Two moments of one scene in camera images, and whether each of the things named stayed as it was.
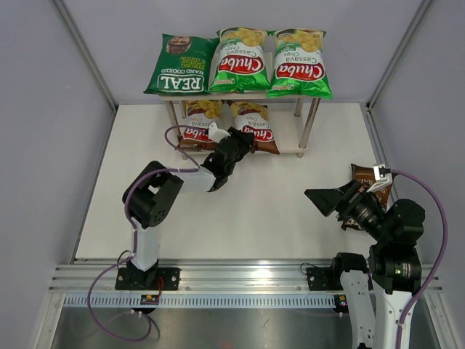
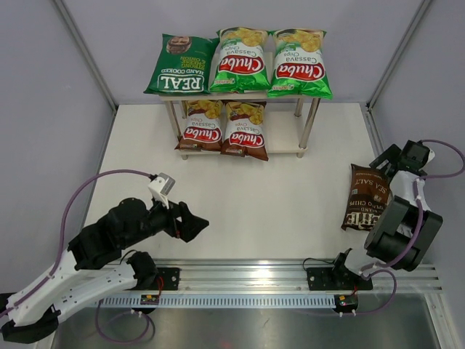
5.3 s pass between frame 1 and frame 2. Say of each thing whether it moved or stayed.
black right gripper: moved
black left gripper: moved
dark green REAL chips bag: stayed
